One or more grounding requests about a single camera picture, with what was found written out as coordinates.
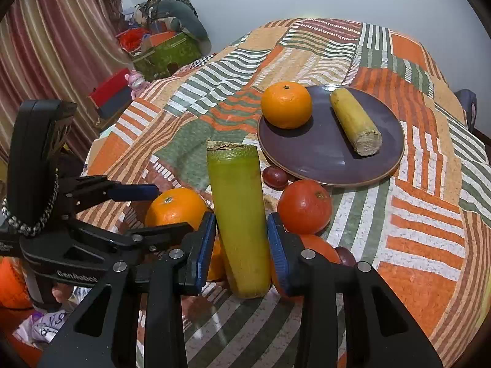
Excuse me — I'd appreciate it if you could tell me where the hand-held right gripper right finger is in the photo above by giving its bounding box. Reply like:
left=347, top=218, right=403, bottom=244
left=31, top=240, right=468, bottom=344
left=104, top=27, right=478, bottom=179
left=266, top=213, right=443, bottom=368

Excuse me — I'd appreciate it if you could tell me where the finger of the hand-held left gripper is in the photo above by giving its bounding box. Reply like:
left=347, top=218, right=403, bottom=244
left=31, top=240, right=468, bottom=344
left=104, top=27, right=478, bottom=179
left=67, top=217, right=198, bottom=254
left=57, top=175, right=162, bottom=215

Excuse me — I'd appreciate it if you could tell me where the small orange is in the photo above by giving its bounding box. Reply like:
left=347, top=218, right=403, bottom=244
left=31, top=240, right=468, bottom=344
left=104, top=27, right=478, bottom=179
left=207, top=234, right=227, bottom=282

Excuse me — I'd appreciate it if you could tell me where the large orange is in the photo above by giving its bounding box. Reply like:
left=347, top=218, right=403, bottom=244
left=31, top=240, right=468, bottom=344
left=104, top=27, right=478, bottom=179
left=261, top=82, right=313, bottom=130
left=145, top=188, right=210, bottom=238

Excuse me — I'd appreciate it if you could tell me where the grey plush toy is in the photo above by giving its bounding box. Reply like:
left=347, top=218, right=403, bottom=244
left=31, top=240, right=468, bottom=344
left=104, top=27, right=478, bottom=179
left=157, top=0, right=210, bottom=41

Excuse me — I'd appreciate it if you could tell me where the orange box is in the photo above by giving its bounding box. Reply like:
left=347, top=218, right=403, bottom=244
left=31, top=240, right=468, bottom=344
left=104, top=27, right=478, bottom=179
left=144, top=31, right=181, bottom=47

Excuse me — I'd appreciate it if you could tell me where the red and blue box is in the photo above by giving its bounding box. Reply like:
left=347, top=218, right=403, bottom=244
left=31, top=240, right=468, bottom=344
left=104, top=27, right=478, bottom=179
left=86, top=68, right=133, bottom=119

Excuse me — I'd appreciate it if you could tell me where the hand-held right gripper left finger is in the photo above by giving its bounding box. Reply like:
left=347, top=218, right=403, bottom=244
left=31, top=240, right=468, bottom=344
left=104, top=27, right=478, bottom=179
left=36, top=212, right=218, bottom=368

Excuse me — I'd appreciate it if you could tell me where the green storage box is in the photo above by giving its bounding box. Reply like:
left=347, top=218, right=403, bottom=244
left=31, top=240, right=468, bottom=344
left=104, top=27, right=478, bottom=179
left=130, top=33, right=204, bottom=81

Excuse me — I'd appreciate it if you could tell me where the purple plate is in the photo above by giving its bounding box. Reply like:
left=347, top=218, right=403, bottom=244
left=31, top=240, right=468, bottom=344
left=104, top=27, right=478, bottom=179
left=257, top=84, right=406, bottom=188

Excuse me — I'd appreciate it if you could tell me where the person's left hand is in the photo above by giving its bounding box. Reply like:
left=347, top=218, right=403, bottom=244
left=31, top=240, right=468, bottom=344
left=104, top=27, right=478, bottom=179
left=51, top=282, right=75, bottom=305

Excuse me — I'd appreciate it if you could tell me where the green sugarcane piece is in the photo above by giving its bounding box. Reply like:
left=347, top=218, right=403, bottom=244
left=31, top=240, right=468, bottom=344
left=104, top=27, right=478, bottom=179
left=206, top=140, right=273, bottom=300

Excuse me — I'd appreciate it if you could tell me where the red plastic bag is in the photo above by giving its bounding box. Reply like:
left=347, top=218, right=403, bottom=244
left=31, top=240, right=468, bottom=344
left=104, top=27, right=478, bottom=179
left=116, top=28, right=151, bottom=52

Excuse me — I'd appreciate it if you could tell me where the pink toy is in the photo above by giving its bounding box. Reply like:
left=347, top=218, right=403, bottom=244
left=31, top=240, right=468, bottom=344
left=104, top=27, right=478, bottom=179
left=126, top=70, right=150, bottom=98

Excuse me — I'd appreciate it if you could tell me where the striped curtain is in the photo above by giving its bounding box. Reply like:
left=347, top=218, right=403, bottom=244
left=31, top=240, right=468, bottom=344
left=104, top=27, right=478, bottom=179
left=0, top=0, right=133, bottom=162

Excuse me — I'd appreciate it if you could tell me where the checkered cloth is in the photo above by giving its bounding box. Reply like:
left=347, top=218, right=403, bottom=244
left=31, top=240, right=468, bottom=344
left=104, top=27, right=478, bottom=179
left=190, top=54, right=217, bottom=70

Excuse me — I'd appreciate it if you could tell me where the white printed cloth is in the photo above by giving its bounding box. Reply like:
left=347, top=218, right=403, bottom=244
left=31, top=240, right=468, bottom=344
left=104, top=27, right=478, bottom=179
left=15, top=287, right=93, bottom=343

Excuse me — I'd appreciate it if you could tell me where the red tomato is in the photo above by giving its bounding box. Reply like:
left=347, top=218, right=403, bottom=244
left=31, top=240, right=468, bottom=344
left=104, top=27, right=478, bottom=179
left=277, top=179, right=333, bottom=236
left=270, top=234, right=342, bottom=303

